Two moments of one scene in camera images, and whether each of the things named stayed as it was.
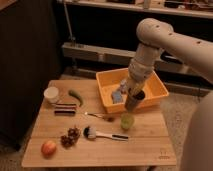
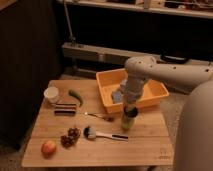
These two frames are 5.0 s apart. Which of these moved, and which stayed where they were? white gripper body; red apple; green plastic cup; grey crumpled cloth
Moved: white gripper body
Stayed: red apple; grey crumpled cloth; green plastic cup
